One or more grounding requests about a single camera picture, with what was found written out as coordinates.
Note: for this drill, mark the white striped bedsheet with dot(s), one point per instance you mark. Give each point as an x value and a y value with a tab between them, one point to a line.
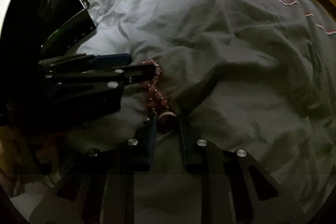
28	195

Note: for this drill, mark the grey duvet cover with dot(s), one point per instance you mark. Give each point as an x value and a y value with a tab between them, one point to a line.
252	74

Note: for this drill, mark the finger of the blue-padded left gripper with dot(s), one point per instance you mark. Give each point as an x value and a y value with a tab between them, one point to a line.
133	73
116	59

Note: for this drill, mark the black jewelry box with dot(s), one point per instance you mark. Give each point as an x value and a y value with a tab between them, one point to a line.
72	22

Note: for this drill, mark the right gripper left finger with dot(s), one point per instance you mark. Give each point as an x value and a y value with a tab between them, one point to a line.
149	141

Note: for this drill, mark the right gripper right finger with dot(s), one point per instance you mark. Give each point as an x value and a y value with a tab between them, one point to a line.
184	144

